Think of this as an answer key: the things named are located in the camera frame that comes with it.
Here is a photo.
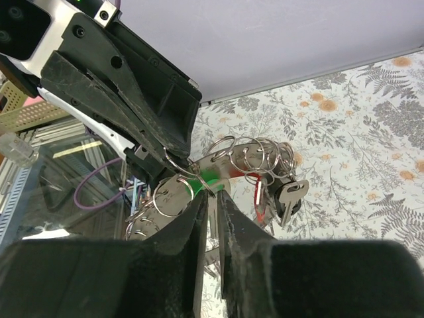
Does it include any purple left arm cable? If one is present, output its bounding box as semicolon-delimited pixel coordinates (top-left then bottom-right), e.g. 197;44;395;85
73;157;125;210

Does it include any steel disc with keyrings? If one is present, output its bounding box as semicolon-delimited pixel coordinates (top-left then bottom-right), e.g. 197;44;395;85
125;136;309;242

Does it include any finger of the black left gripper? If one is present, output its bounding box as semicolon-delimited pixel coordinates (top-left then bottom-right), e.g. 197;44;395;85
40;13;202;160

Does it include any red key tag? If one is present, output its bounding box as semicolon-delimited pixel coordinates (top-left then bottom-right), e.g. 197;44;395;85
246;174;268;225

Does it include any green key tag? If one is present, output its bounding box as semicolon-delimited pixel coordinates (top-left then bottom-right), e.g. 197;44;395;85
187;170;224;196

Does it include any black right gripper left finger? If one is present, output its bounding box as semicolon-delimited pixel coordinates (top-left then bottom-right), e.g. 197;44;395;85
1;192;208;317

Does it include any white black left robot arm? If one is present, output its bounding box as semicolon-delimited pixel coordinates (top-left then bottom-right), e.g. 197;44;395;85
1;2;202;187

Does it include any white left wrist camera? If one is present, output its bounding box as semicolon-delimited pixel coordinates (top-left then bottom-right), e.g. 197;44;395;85
1;1;79;74

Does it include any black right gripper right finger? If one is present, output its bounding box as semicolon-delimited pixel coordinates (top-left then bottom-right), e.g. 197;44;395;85
217;190;423;317

